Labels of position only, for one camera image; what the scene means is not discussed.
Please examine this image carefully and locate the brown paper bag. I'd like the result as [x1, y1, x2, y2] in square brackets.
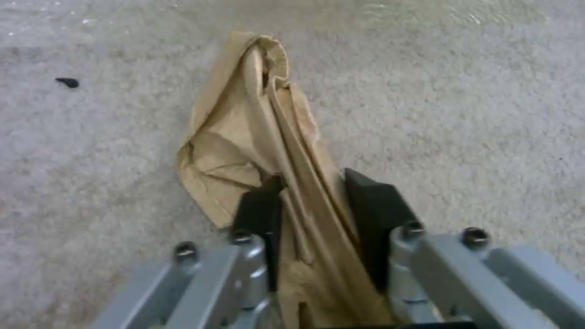
[176, 31, 395, 329]

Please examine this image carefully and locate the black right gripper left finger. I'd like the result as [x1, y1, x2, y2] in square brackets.
[90, 175, 285, 329]

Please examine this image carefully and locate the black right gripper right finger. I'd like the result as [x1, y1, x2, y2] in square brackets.
[343, 168, 585, 329]

